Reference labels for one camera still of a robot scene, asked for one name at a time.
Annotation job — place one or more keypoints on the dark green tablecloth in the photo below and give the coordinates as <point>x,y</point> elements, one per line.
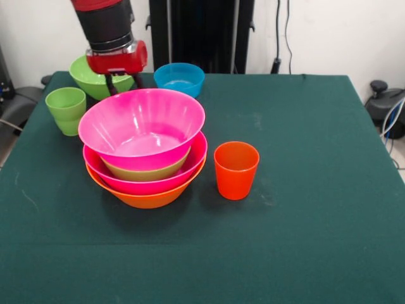
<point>202,253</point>

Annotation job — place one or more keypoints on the red plastic cup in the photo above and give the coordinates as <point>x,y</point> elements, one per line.
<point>235,180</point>

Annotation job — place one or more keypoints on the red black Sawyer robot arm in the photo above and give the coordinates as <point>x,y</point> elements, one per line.
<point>106,25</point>

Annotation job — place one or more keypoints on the orange plastic bowl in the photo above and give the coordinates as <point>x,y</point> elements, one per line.
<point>148,201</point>

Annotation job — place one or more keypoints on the green plastic cup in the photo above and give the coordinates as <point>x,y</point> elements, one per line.
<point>64,111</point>

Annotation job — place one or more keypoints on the black office chair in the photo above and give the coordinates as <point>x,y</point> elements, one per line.
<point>379,107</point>
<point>22,104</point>

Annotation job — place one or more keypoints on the green plastic bowl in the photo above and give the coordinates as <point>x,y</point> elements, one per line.
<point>82,77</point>
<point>145,172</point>

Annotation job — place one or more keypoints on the light blue plastic bowl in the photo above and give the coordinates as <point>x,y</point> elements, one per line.
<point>178,77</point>

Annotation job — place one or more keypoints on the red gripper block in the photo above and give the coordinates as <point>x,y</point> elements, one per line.
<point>120,61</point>

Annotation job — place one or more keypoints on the pink plastic bowl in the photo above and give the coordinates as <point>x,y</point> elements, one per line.
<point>142,126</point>
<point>148,187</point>

